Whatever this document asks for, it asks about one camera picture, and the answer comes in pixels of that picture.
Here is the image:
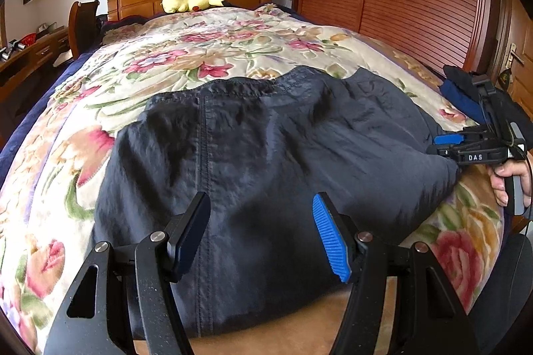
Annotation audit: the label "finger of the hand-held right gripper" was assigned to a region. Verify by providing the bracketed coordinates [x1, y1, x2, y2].
[434, 133, 466, 146]
[427, 145, 461, 158]

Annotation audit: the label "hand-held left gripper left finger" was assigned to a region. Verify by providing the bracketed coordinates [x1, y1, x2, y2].
[44, 192, 212, 355]

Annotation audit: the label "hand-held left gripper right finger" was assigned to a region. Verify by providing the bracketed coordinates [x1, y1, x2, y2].
[312, 192, 481, 355]

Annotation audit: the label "dark navy shorts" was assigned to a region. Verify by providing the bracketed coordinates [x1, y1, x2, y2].
[92, 65, 461, 339]

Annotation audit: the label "person's right hand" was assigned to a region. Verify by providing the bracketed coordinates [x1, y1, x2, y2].
[490, 161, 531, 208]

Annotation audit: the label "blue folded cloth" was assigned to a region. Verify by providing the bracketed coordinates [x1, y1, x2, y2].
[440, 82, 486, 126]

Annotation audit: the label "black cloth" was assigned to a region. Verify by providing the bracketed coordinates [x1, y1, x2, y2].
[443, 64, 529, 139]

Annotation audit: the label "wooden door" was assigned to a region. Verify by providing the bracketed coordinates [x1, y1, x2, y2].
[497, 0, 533, 118]

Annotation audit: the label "floral quilted blanket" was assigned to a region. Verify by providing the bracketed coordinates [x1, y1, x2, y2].
[0, 3, 506, 355]

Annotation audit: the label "navy bed sheet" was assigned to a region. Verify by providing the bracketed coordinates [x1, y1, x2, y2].
[0, 51, 90, 164]

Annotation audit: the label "dark pillow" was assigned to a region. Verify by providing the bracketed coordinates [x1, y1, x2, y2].
[100, 15, 147, 36]

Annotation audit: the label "wooden desk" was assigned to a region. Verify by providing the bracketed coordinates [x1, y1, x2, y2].
[0, 26, 71, 147]

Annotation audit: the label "wooden chair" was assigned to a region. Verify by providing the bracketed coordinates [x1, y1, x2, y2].
[69, 0, 101, 61]

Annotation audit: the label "yellow plush toy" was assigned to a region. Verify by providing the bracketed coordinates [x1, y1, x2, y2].
[162, 0, 226, 14]

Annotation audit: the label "grey metal object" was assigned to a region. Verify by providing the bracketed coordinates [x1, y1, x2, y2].
[0, 40, 26, 62]

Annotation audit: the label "brass door handle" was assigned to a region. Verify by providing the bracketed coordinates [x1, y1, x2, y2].
[505, 42, 524, 67]

